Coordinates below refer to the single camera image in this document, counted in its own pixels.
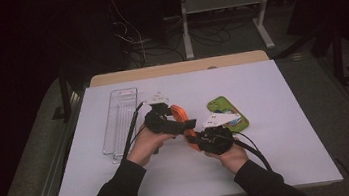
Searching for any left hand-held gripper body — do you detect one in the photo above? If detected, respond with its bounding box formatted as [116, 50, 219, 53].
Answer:
[141, 89, 188, 140]

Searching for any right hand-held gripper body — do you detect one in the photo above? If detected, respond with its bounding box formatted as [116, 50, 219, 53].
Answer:
[194, 109, 247, 158]

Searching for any orange phone case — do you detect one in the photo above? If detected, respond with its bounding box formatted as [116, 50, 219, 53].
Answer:
[168, 102, 201, 154]

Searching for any green cartoon phone case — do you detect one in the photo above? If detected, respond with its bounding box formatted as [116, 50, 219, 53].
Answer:
[205, 92, 251, 137]

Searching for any clear plastic storage bin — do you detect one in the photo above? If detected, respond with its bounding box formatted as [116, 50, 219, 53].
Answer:
[95, 87, 147, 165]

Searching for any person's right hand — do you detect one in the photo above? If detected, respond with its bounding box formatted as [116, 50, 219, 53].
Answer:
[202, 139, 251, 179]

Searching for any person's left hand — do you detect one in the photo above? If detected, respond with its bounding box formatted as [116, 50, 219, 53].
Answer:
[123, 121, 179, 169]

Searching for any beige wooden table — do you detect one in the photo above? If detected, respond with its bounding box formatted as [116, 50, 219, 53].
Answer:
[88, 48, 271, 88]

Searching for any black metal stand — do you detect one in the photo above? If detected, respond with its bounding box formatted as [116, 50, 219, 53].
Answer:
[328, 22, 349, 87]
[46, 69, 76, 124]

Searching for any left hand-held gripper black cable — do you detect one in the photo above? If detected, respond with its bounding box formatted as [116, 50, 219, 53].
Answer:
[114, 101, 152, 161]

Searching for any hand-held gripper black cable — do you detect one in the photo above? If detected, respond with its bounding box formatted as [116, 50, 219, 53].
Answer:
[231, 117, 349, 196]
[114, 101, 152, 161]

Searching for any right hand-held gripper black cable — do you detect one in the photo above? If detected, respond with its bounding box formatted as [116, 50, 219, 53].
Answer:
[231, 117, 349, 196]

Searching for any tangle of floor cables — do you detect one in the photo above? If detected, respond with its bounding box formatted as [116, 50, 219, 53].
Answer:
[106, 0, 236, 71]

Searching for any white metal table frame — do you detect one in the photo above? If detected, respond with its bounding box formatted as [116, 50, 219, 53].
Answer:
[178, 0, 281, 60]

